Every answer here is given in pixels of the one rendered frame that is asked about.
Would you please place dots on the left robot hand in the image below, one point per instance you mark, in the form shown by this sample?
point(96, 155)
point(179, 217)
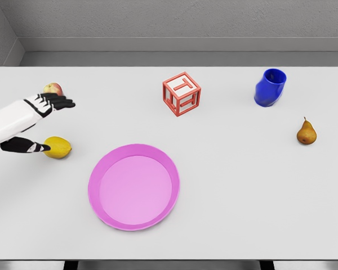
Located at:
point(14, 116)

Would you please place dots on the yellow lemon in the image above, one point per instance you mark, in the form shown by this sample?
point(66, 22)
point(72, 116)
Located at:
point(59, 147)

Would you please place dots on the pink round plate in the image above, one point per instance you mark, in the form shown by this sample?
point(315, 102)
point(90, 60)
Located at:
point(134, 187)

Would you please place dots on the red-yellow apple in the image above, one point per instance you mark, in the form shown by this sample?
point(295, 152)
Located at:
point(54, 88)

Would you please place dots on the red letter block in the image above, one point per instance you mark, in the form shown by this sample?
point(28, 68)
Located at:
point(182, 94)

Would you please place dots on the blue cup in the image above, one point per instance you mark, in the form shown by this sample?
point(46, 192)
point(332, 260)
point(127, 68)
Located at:
point(269, 88)

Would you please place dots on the brown pear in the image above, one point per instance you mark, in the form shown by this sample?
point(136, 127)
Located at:
point(306, 133)

